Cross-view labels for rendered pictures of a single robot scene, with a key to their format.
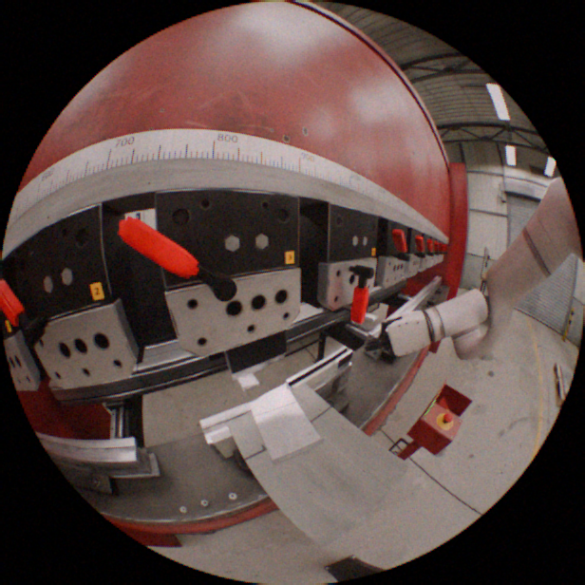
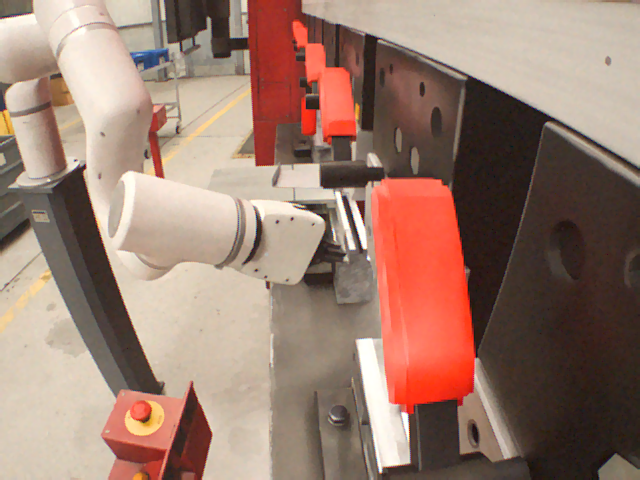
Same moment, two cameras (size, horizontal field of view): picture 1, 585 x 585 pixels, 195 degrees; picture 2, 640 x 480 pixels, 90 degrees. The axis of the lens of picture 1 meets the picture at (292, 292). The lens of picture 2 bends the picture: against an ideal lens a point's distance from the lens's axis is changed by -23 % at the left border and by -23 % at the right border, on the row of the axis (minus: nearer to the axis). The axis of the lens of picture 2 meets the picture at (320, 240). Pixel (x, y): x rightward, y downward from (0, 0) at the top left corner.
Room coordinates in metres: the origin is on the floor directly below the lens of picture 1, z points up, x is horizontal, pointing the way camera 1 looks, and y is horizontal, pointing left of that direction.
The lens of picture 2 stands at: (0.59, -0.64, 1.36)
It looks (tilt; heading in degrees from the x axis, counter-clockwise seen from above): 33 degrees down; 121
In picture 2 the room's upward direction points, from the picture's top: straight up
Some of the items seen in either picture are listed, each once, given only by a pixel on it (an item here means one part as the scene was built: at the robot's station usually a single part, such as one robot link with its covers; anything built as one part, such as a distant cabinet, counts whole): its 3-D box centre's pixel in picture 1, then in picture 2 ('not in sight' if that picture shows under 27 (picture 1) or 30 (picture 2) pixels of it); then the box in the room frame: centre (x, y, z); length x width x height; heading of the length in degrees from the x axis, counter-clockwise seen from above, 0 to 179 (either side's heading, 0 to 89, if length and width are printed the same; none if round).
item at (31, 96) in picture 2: not in sight; (32, 62); (-0.52, -0.24, 1.30); 0.19 x 0.12 x 0.24; 80
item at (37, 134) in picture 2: not in sight; (40, 142); (-0.53, -0.27, 1.09); 0.19 x 0.19 x 0.18
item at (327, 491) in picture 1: (313, 457); (268, 184); (0.09, -0.03, 1.00); 0.26 x 0.18 x 0.01; 36
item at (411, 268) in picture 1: (405, 251); (456, 189); (0.55, -0.41, 1.26); 0.15 x 0.09 x 0.17; 126
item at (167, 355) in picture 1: (311, 316); not in sight; (0.69, -0.09, 0.93); 2.30 x 0.14 x 0.10; 126
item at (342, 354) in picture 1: (323, 368); (349, 224); (0.31, -0.07, 0.99); 0.20 x 0.03 x 0.03; 126
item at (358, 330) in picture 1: (327, 320); not in sight; (0.87, -0.21, 0.81); 0.64 x 0.08 x 0.14; 36
